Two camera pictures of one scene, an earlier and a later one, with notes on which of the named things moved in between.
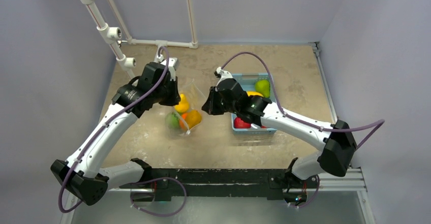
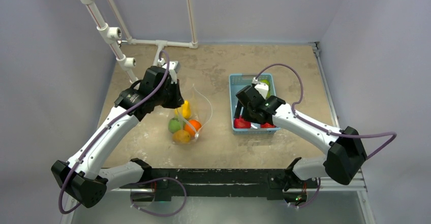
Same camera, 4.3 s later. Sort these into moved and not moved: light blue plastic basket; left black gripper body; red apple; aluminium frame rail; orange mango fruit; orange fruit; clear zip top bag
Moved: clear zip top bag; orange fruit; orange mango fruit
Not moved: aluminium frame rail; left black gripper body; light blue plastic basket; red apple
